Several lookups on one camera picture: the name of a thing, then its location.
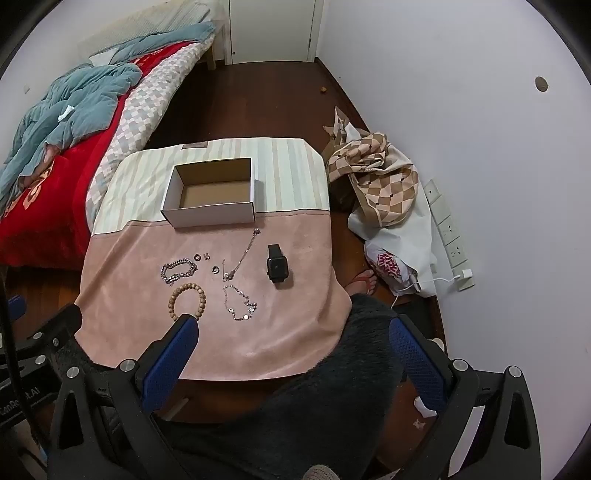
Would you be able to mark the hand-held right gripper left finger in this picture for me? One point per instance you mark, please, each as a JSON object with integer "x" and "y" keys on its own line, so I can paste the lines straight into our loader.
{"x": 175, "y": 350}

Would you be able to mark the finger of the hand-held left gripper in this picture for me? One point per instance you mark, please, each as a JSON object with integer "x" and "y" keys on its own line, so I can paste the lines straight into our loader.
{"x": 57, "y": 330}
{"x": 16, "y": 307}

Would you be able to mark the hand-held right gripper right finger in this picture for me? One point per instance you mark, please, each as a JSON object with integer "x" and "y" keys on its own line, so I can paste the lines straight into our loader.
{"x": 413, "y": 357}

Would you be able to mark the black smart watch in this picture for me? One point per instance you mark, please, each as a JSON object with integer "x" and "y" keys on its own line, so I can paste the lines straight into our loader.
{"x": 277, "y": 265}

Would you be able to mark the white cardboard box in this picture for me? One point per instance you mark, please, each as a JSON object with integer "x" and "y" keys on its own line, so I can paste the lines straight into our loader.
{"x": 207, "y": 194}

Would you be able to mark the white paper scrap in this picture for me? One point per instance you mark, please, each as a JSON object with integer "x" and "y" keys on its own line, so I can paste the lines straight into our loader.
{"x": 422, "y": 406}

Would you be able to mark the person's foot in red sandal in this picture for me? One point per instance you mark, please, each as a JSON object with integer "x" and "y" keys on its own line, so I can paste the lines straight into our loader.
{"x": 362, "y": 282}

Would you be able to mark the plastic bag with red print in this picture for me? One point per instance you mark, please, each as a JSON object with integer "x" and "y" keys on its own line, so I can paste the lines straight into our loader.
{"x": 388, "y": 265}

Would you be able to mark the person's leg in dark fleece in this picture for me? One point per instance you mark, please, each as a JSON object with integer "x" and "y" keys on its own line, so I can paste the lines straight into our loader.
{"x": 323, "y": 392}

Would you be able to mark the white charger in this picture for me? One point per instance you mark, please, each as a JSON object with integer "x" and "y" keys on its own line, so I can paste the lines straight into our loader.
{"x": 464, "y": 274}

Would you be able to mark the pink and striped tablecloth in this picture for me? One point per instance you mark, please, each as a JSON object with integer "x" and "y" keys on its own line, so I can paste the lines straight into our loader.
{"x": 286, "y": 323}

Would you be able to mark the white cloth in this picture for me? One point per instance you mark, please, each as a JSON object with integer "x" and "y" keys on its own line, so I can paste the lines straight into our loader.
{"x": 401, "y": 240}

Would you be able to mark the white power strip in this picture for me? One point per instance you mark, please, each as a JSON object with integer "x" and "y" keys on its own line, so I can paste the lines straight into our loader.
{"x": 450, "y": 230}

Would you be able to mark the white tissue scrap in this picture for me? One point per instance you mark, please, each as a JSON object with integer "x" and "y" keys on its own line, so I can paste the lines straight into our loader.
{"x": 65, "y": 113}

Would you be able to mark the beige checkered blanket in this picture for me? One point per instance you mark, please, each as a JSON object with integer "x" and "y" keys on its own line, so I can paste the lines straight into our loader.
{"x": 369, "y": 157}

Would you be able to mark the blue-grey quilt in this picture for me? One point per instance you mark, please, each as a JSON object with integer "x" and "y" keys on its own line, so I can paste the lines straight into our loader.
{"x": 83, "y": 101}

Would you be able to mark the grey checkered bedsheet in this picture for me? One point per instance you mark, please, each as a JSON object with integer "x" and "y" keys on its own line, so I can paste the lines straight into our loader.
{"x": 147, "y": 106}

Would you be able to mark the cream pillow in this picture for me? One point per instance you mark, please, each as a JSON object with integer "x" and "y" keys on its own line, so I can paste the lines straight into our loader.
{"x": 138, "y": 25}

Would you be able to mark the white door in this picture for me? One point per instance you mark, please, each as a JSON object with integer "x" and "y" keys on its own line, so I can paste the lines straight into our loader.
{"x": 272, "y": 27}

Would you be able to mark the wooden bed frame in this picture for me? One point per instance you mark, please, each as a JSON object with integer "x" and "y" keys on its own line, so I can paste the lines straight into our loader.
{"x": 211, "y": 57}

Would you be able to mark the round wall hole cover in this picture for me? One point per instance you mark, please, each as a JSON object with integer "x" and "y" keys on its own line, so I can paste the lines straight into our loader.
{"x": 541, "y": 83}

